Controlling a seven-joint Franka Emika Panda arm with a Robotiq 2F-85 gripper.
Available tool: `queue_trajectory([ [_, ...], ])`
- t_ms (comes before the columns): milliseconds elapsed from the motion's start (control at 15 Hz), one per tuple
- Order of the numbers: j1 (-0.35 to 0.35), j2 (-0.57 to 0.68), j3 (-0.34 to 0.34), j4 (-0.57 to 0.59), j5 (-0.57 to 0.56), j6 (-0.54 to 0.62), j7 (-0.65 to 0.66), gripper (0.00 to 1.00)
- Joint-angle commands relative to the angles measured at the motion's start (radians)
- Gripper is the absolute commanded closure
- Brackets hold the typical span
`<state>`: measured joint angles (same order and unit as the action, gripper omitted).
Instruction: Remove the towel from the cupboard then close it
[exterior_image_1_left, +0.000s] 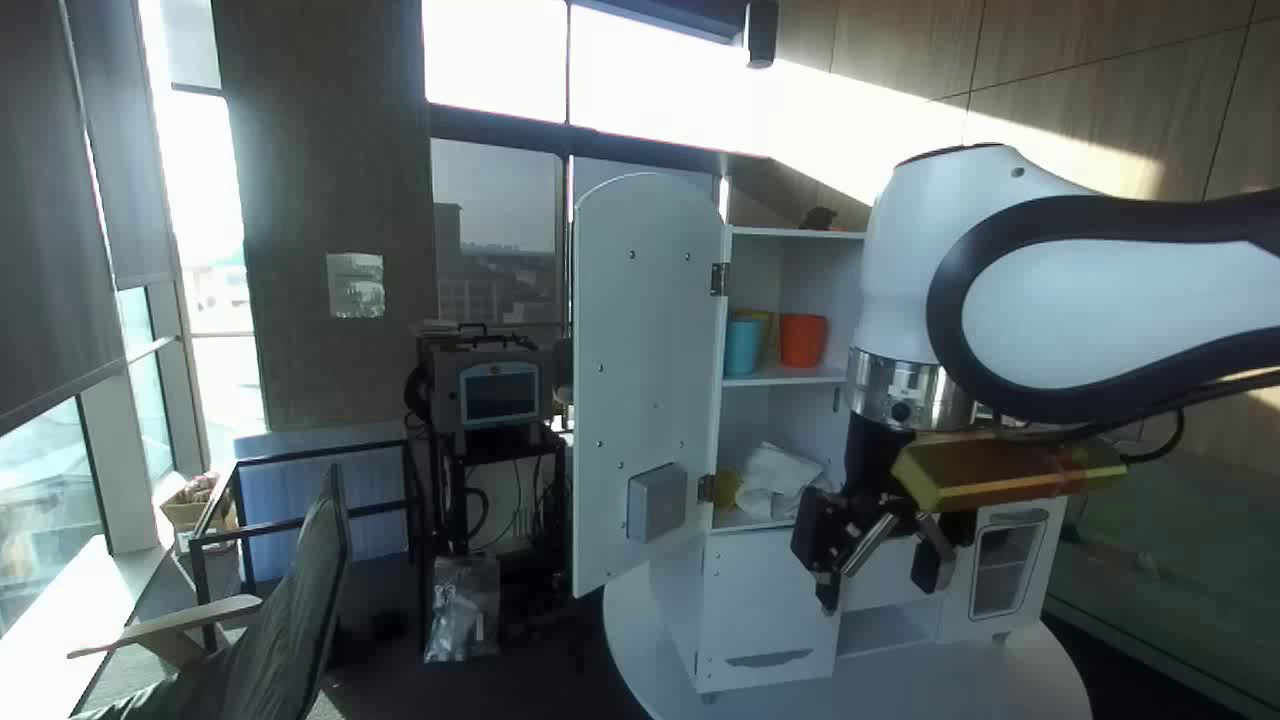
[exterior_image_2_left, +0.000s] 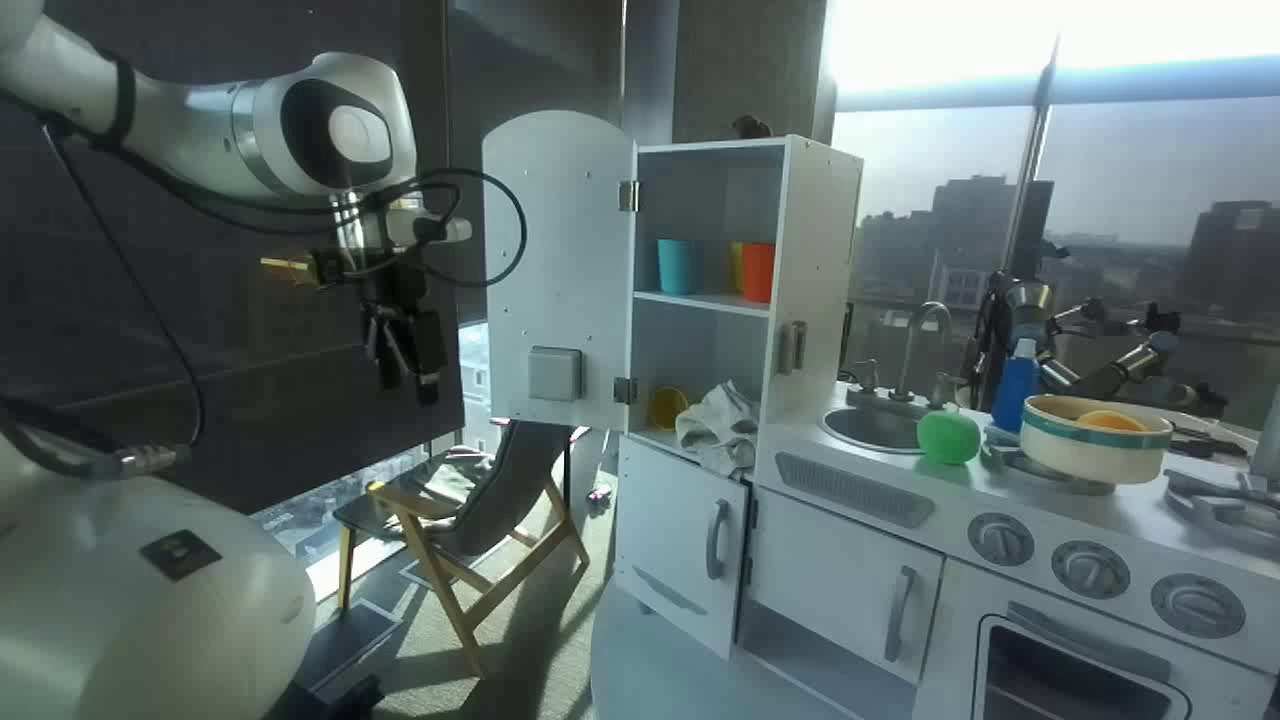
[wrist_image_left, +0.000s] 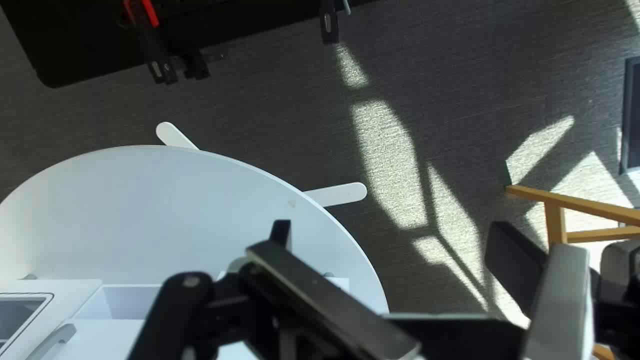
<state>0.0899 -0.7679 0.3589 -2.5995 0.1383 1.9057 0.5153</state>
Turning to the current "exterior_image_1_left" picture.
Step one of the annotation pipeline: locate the white toy kitchen cupboard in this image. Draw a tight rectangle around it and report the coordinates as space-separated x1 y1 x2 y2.
646 150 1072 699

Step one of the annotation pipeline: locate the clear plastic bag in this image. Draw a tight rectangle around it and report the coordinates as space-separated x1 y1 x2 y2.
423 555 500 663

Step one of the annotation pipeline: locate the white knitted towel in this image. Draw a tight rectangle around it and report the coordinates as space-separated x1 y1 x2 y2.
735 442 823 520

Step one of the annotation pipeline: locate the yellow wrist camera mount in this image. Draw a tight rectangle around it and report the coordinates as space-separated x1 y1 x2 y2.
891 437 1124 511

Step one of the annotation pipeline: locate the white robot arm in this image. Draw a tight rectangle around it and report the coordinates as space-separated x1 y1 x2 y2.
792 143 1280 609

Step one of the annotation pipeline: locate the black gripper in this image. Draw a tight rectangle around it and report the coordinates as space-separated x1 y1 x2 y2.
792 415 956 610

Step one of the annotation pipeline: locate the blue cup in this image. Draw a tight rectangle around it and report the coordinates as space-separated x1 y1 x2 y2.
724 316 764 379

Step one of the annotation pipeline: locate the orange cup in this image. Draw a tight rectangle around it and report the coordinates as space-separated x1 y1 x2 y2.
780 312 828 369

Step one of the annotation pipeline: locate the yellow toy in cupboard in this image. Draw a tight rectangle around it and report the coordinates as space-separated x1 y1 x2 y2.
706 470 740 508

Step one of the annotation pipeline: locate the wooden folding chair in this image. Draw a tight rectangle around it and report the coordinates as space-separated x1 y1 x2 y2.
73 470 354 720

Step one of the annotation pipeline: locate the black metal rack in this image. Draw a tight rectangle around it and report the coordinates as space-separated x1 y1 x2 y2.
184 422 418 598

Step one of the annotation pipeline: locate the grey monitor device on cart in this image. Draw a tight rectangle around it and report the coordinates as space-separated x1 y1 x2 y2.
408 328 547 440

